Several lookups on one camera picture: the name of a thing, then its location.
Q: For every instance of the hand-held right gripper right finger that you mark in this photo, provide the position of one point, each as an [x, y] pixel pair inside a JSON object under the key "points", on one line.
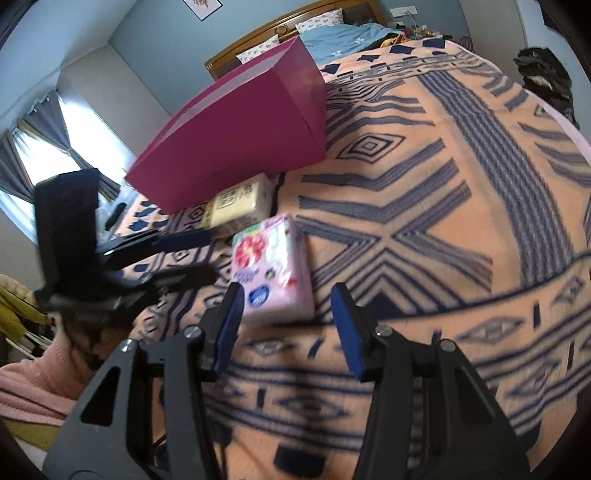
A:
{"points": [[346, 323]]}

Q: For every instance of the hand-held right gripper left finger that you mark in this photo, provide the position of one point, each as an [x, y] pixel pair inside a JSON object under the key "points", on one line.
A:
{"points": [[228, 323]]}

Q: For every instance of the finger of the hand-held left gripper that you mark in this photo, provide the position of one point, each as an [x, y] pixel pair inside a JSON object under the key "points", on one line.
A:
{"points": [[184, 278], [180, 241]]}

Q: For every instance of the pink floral tissue pack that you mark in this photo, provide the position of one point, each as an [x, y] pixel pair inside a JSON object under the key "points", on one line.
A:
{"points": [[272, 272]]}

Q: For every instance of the yellow tissue pack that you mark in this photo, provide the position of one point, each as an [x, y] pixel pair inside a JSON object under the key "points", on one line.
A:
{"points": [[238, 203]]}

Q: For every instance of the magenta cardboard box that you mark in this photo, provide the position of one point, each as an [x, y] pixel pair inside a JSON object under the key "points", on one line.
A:
{"points": [[231, 124]]}

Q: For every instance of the person's left forearm pink sleeve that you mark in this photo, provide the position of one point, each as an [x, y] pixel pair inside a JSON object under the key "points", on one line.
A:
{"points": [[32, 383]]}

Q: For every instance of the person's left hand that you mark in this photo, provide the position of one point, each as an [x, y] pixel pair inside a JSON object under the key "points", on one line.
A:
{"points": [[94, 339]]}

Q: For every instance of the grey curtain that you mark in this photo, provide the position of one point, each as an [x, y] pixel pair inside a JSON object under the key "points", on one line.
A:
{"points": [[11, 170], [51, 124]]}

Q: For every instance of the yellow cloth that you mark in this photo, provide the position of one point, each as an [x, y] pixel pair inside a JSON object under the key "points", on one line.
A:
{"points": [[16, 304]]}

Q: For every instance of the white drying rack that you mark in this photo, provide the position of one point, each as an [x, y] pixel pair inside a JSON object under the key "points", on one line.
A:
{"points": [[23, 344]]}

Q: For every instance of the orange and blue patterned blanket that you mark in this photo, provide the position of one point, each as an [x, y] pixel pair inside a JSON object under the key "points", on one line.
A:
{"points": [[438, 207]]}

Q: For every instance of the white patterned pillow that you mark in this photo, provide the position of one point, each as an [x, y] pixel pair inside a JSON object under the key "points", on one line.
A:
{"points": [[319, 21], [258, 48]]}

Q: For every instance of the wooden headboard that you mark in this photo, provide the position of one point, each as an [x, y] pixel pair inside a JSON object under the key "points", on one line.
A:
{"points": [[258, 44]]}

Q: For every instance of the light blue duvet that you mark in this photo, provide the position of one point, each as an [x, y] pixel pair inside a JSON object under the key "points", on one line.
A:
{"points": [[346, 41]]}

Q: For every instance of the dark clothes pile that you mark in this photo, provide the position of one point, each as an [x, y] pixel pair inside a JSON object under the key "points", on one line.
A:
{"points": [[545, 78]]}

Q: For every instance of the three framed wall pictures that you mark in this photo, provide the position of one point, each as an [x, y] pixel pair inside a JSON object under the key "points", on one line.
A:
{"points": [[202, 7]]}

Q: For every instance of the white wall socket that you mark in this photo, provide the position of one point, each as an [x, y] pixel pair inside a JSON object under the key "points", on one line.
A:
{"points": [[404, 10]]}

